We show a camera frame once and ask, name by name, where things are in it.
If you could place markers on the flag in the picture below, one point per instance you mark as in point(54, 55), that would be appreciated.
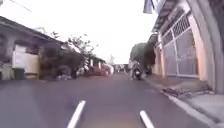
point(147, 6)

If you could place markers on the grey concrete pavement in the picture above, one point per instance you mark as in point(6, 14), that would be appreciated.
point(206, 103)

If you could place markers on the grey asphalt road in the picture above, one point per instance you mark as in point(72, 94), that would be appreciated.
point(110, 93)

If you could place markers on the low grey building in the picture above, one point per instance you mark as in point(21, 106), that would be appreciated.
point(20, 43)

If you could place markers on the dark bushes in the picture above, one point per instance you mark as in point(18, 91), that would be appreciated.
point(63, 63)

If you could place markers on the dark green tree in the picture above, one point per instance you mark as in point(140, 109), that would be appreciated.
point(141, 53)

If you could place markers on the motorcycle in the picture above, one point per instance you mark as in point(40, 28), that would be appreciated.
point(137, 72)

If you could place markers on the thin-branched tree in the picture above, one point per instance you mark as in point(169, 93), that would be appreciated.
point(81, 45)

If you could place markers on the robot's own part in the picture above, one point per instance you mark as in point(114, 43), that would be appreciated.
point(76, 115)
point(146, 119)

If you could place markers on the low building with porch roof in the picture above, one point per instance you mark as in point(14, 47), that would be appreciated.
point(100, 61)

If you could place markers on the building with white metal gate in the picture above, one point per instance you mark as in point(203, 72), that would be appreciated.
point(180, 50)

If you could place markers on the black bin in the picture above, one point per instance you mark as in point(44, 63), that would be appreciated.
point(19, 73)

